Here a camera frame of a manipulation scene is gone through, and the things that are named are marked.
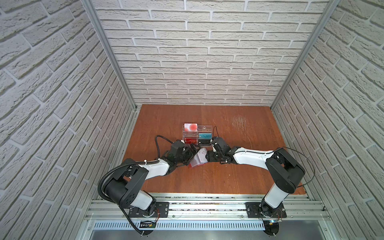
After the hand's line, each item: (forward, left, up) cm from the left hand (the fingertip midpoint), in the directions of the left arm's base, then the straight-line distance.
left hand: (199, 149), depth 87 cm
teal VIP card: (+12, -4, -3) cm, 13 cm away
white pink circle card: (+17, +5, 0) cm, 17 cm away
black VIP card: (+8, -4, -4) cm, 10 cm away
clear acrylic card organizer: (+16, -2, -1) cm, 16 cm away
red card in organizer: (+10, +5, -6) cm, 13 cm away
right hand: (-1, -6, -6) cm, 9 cm away
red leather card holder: (-3, 0, -6) cm, 7 cm away
